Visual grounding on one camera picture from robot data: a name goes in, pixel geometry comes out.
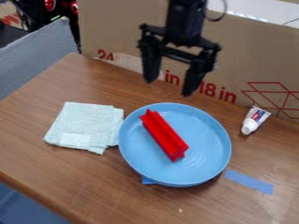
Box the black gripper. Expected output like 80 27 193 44
138 0 221 96

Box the blue tape strip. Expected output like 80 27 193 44
225 169 274 195

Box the blue tape under plate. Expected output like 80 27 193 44
142 176 158 185

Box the light blue folded cloth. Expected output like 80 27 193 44
43 101 125 155

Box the white toothpaste tube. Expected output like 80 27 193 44
241 106 271 135

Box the red plastic block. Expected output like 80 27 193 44
141 109 190 162

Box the black computer with lights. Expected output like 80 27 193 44
10 0 82 53

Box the cardboard box wall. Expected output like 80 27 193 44
78 0 299 122

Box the blue plate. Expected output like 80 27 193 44
119 102 231 187

